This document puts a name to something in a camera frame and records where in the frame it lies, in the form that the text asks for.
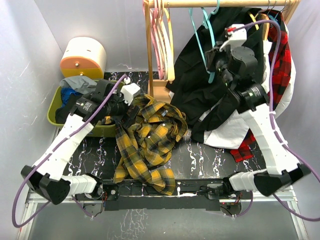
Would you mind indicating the yellow plaid shirt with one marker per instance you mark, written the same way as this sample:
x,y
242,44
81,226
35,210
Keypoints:
x,y
147,145

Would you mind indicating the grey garment in bin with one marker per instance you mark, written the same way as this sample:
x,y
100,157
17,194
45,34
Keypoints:
x,y
79,83

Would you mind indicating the cream round drawer box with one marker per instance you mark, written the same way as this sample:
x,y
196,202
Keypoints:
x,y
84,56

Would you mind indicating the blue garment in bin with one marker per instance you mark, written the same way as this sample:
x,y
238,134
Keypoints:
x,y
65,94

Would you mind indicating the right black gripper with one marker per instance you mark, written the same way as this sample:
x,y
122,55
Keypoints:
x,y
212,56

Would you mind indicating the black hanging shirt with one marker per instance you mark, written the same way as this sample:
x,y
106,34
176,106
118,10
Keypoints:
x,y
206,105

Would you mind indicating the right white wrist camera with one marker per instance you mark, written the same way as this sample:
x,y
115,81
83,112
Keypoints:
x,y
236,36

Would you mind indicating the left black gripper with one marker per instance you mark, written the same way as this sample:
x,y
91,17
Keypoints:
x,y
126,119

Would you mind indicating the red plaid hanging shirt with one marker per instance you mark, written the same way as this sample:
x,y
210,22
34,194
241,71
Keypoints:
x,y
283,80

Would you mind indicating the cream plastic hanger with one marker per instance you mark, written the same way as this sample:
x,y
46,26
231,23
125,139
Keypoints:
x,y
168,42

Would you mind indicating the white quilted jacket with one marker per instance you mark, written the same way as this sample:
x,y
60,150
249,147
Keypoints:
x,y
231,134

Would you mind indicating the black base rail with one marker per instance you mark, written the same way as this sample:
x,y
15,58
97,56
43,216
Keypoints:
x,y
206,194

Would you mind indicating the olive green laundry bin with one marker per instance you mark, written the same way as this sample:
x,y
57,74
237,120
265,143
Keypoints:
x,y
53,110

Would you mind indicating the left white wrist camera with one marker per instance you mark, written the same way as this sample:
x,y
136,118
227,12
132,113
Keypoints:
x,y
129,90

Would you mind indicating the wooden clothes rack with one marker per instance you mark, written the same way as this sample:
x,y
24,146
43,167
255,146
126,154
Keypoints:
x,y
157,87

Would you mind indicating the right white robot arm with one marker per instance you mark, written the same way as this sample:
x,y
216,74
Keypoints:
x,y
235,66

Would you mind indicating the pink plastic hanger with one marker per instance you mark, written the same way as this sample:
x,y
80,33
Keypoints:
x,y
157,45

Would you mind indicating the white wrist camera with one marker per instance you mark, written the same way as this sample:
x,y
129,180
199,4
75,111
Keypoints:
x,y
129,90
236,36

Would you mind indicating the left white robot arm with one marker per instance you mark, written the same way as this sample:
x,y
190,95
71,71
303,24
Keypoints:
x,y
45,176

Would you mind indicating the teal plastic hanger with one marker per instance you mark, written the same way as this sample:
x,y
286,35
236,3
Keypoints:
x,y
207,25

